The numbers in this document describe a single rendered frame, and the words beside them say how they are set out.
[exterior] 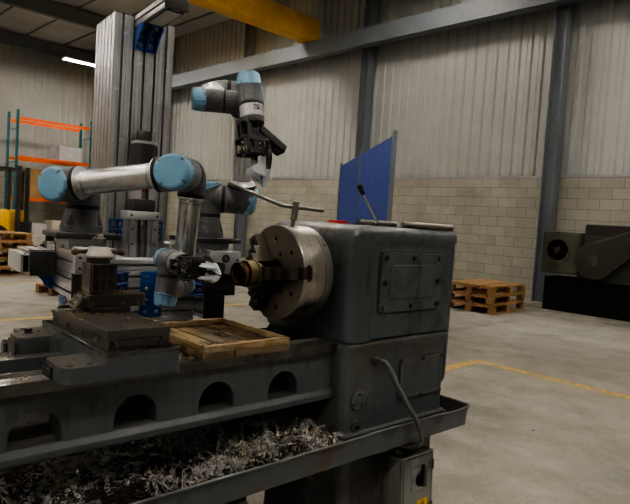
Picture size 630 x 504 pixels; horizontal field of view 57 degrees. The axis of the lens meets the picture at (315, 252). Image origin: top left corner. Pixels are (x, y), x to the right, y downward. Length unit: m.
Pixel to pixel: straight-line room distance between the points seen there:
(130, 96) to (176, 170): 0.68
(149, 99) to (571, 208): 10.25
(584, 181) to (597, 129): 0.97
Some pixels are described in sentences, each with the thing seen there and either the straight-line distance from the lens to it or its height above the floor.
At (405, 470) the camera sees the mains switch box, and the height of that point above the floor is 0.40.
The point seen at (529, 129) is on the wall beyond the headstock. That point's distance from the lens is 12.69.
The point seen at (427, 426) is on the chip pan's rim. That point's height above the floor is 0.56.
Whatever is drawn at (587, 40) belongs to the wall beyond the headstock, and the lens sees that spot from 12.66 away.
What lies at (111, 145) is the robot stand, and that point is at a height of 1.50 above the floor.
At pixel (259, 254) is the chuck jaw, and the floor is 1.14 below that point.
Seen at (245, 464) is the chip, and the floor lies 0.58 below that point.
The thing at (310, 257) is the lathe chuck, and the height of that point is 1.14.
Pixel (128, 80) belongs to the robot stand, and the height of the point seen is 1.77.
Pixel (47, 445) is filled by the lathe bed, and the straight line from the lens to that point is 1.52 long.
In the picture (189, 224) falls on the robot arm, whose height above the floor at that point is 1.22.
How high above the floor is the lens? 1.26
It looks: 3 degrees down
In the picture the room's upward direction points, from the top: 4 degrees clockwise
